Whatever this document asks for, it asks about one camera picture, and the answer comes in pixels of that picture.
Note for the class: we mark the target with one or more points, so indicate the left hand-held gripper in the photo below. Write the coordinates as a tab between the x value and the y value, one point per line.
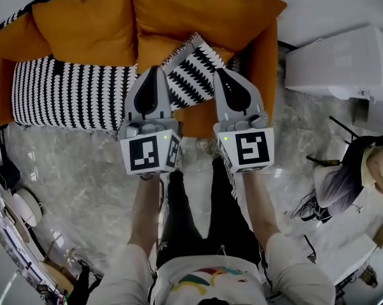
147	151

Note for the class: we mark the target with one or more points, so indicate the person's right forearm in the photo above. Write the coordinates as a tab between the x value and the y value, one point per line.
261	202

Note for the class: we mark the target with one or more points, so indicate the person's right shoe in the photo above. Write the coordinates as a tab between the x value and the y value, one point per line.
207	147

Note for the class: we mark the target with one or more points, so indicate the black waste bin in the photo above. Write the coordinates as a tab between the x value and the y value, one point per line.
7	175

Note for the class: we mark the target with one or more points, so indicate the black and white patterned pillow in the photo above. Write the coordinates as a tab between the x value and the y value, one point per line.
67	94

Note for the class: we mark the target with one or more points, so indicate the white water dispenser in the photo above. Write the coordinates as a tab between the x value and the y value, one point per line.
334	62

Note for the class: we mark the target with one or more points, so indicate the person's left leg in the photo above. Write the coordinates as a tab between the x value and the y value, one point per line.
178	218

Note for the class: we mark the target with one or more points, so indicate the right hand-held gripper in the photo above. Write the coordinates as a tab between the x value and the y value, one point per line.
252	149

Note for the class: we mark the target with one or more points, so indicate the white desk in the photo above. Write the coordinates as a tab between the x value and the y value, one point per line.
347	249

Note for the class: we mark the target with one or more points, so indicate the person's leg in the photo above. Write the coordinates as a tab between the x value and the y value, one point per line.
229	208
178	218

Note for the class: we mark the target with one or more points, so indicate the person's left forearm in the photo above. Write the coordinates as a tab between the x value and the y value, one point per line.
145	208

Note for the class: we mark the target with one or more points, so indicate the black metal chair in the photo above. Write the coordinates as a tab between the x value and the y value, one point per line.
344	127

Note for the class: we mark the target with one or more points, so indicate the person's right leg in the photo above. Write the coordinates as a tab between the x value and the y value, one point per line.
229	208

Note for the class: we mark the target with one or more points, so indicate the orange sofa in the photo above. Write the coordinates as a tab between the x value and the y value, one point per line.
265	75

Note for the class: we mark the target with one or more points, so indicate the white round stool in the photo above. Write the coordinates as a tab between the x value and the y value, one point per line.
26	206

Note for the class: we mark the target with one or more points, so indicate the person's white shirt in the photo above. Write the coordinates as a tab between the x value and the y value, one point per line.
178	265

